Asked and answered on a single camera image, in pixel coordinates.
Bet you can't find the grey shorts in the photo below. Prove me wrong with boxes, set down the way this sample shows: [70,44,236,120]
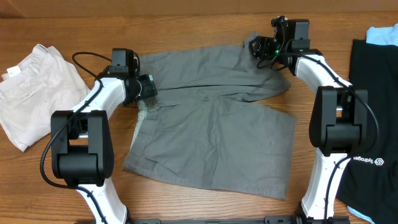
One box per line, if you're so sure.
[123,40,297,199]

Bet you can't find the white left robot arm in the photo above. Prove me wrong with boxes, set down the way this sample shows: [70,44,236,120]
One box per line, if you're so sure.
[45,74,157,223]

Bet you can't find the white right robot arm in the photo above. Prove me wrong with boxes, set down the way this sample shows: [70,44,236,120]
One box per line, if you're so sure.
[249,36,372,223]

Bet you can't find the folded beige shorts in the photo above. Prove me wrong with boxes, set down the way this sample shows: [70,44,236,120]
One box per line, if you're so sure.
[1,44,90,152]

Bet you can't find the light blue garment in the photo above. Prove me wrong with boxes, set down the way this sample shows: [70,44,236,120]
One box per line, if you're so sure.
[366,24,398,46]

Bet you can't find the brown cardboard backdrop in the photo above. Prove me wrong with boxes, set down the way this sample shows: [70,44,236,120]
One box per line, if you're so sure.
[1,0,397,18]

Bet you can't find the black garment with logo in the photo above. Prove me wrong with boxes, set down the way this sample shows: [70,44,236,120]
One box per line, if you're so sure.
[337,40,397,223]

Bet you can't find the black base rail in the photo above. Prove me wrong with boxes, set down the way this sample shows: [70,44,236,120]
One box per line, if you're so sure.
[128,215,351,224]

